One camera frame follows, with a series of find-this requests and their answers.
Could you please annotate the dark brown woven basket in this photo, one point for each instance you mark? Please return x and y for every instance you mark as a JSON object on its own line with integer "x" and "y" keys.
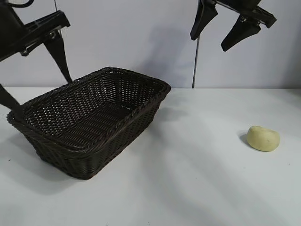
{"x": 89, "y": 131}

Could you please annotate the pale yellow egg yolk pastry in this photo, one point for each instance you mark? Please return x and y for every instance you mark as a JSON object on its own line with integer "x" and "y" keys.
{"x": 263, "y": 139}

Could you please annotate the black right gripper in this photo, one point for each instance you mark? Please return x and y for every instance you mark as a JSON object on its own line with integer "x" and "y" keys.
{"x": 249, "y": 9}

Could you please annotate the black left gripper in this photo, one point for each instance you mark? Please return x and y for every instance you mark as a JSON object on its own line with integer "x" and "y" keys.
{"x": 28, "y": 35}

